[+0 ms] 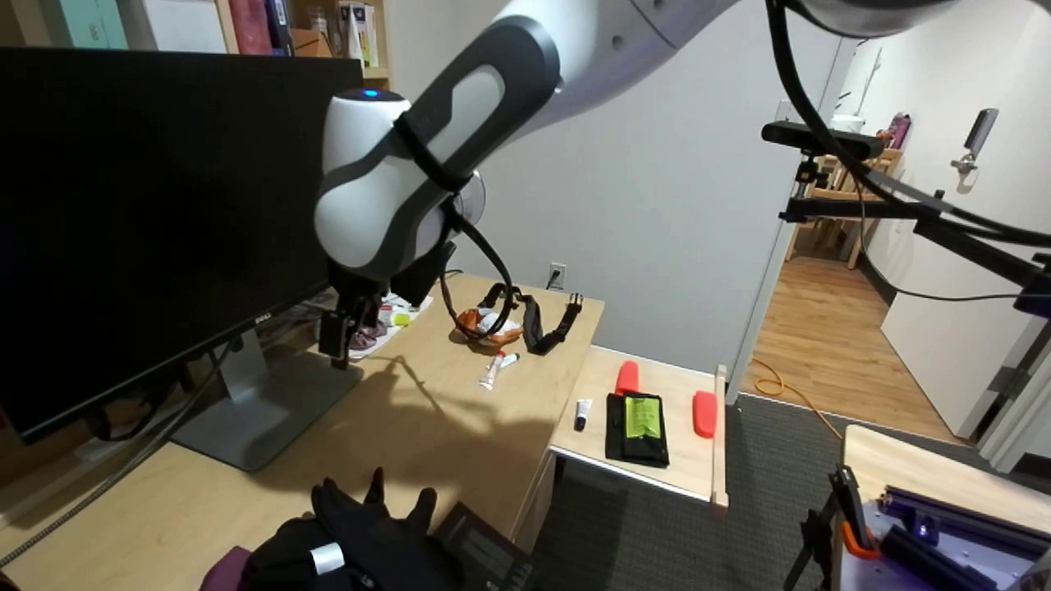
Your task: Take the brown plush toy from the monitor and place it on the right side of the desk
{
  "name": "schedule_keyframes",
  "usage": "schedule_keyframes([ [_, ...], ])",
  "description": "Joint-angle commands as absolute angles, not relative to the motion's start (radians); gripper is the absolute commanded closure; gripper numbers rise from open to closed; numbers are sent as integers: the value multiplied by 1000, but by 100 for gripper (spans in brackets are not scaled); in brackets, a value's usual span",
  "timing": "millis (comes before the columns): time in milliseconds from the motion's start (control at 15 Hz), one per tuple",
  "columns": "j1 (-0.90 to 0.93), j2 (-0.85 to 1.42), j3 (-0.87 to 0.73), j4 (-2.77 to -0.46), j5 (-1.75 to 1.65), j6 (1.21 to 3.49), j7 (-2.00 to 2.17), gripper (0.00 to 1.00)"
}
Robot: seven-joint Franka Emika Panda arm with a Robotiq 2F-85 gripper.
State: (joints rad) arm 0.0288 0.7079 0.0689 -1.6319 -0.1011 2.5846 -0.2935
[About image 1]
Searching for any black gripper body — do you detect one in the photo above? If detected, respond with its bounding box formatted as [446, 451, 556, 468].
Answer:
[325, 273, 393, 329]

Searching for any black computer monitor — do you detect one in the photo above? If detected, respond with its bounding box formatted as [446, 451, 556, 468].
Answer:
[0, 46, 364, 447]

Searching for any small white red-tipped tube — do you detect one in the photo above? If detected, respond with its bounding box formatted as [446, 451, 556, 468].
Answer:
[480, 351, 522, 393]

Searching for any black flat box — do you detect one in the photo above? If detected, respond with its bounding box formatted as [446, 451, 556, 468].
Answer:
[429, 502, 544, 591]

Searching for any red oblong case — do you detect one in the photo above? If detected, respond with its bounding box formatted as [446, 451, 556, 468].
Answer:
[690, 388, 722, 440]
[614, 358, 644, 402]

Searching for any green packet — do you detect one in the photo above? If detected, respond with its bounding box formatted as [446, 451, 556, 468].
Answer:
[619, 393, 665, 462]

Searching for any white box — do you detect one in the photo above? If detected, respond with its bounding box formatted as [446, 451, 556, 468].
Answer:
[140, 0, 227, 57]

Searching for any wooden side table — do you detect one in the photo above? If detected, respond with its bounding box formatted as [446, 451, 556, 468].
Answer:
[547, 341, 734, 510]

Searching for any teal book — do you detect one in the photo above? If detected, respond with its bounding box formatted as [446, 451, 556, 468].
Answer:
[51, 0, 128, 54]

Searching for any small wooden table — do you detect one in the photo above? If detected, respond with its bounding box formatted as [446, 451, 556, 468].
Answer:
[834, 424, 1051, 591]

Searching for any purple tool case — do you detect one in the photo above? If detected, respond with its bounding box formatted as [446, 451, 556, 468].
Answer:
[872, 485, 1051, 591]

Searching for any black strap with buckle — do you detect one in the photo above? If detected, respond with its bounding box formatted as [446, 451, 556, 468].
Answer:
[471, 279, 587, 358]

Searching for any orange floor cable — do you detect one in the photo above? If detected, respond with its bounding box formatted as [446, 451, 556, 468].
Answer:
[747, 354, 846, 436]

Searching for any orange handled tool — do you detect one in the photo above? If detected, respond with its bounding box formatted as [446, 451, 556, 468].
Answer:
[823, 462, 883, 563]

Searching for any black camera stand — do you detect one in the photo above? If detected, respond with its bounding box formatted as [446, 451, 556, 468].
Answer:
[757, 116, 1051, 321]

